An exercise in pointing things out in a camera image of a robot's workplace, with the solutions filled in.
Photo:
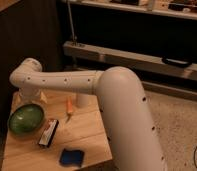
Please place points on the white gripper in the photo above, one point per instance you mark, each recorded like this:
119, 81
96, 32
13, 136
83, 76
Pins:
30, 95

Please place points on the green ceramic bowl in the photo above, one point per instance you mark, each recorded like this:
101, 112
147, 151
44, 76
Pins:
26, 119

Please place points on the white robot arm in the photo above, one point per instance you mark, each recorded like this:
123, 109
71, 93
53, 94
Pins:
126, 117

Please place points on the black rectangular box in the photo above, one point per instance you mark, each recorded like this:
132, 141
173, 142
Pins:
48, 133

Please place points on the white paper cup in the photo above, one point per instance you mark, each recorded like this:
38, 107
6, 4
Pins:
82, 100

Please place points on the metal pole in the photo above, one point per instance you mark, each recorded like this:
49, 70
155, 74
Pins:
74, 39

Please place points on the blue sponge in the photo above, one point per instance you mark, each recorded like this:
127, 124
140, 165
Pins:
71, 158

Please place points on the grey metal case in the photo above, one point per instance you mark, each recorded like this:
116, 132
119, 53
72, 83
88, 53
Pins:
129, 59

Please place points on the orange handled screwdriver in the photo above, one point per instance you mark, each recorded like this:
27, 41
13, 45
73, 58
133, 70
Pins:
69, 108

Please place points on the black case handle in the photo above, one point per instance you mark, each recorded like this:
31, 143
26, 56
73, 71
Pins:
176, 64

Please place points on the cluttered wall shelf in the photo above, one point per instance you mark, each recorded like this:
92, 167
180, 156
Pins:
153, 7

